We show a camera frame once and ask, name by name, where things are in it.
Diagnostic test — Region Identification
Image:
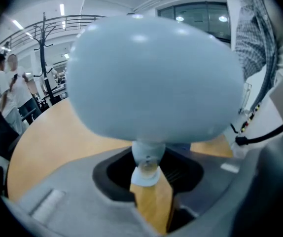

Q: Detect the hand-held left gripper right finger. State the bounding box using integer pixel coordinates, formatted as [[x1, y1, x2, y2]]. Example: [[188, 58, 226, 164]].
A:
[[161, 148, 258, 233]]

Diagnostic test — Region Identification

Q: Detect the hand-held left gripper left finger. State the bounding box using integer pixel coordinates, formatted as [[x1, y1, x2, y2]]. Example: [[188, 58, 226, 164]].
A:
[[15, 146, 162, 237]]

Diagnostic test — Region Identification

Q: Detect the black coat rack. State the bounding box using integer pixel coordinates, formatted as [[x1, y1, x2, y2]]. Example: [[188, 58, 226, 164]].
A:
[[33, 12, 58, 106]]

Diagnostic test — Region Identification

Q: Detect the person's body in checked shirt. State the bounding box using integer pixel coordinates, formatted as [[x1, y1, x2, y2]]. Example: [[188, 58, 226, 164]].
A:
[[234, 0, 283, 138]]

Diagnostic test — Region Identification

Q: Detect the metal balcony railing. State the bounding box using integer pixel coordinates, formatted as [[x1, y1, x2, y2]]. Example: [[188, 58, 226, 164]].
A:
[[0, 14, 107, 70]]

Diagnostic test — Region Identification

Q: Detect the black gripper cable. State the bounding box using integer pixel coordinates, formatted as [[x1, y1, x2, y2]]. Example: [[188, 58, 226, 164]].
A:
[[230, 122, 283, 147]]

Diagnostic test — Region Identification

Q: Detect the multicoloured braided cable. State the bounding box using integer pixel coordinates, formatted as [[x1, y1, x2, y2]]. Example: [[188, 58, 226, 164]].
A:
[[240, 102, 262, 133]]

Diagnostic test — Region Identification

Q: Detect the dark glass window wall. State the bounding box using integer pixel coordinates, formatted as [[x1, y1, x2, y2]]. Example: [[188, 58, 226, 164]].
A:
[[157, 1, 231, 44]]

